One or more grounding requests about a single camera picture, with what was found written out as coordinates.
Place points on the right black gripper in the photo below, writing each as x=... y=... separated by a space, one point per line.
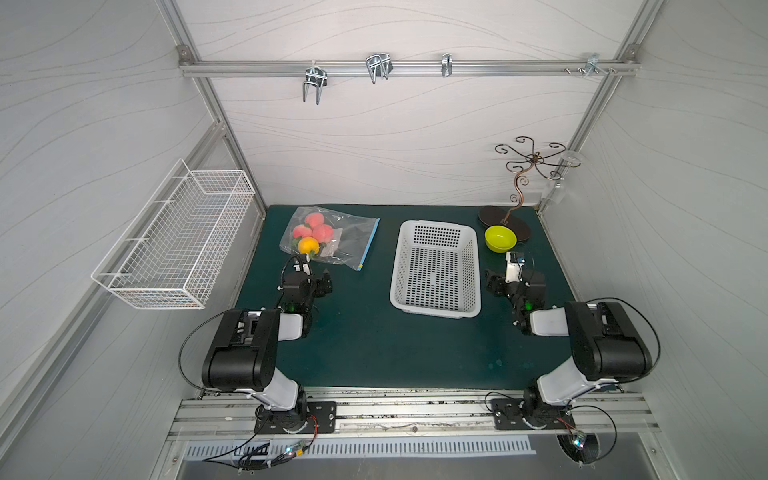
x=500 y=284

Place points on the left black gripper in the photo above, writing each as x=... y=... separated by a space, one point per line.
x=318 y=285

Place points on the yellow peach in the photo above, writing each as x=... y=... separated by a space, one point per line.
x=308 y=246

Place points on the pink peach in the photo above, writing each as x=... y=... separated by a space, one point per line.
x=314 y=220
x=302 y=231
x=323 y=234

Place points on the clear zip-top bag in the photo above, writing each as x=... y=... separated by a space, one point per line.
x=352 y=239

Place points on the pink peach top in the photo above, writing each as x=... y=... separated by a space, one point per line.
x=314 y=220

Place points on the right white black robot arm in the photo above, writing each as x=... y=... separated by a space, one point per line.
x=606 y=348

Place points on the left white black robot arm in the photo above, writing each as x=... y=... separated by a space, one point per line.
x=242 y=357

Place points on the green plastic bowl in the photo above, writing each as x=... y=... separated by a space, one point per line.
x=500 y=239

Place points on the dark green table mat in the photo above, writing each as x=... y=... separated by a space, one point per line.
x=359 y=339

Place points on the white perforated plastic basket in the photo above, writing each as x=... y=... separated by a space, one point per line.
x=436 y=270

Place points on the metal hook left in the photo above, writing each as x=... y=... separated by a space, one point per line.
x=315 y=80

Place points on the metal hook middle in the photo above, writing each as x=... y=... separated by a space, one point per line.
x=379 y=66

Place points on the metal hook small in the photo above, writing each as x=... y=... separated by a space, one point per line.
x=446 y=65

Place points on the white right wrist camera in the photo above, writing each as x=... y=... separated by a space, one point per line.
x=514 y=267

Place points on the bronze wire jewelry stand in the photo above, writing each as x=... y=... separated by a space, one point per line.
x=524 y=158

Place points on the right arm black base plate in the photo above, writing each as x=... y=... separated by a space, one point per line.
x=519 y=414

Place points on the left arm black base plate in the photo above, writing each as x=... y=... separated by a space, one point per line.
x=305 y=418

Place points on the white wire wall basket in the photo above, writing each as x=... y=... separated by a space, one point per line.
x=171 y=253

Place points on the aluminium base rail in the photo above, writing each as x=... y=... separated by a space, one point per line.
x=417 y=412

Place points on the white vented cable duct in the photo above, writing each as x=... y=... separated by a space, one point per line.
x=361 y=448

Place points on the metal bracket right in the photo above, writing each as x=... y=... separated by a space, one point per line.
x=591 y=67

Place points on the aluminium crossbar rail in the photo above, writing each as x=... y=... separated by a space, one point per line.
x=401 y=68

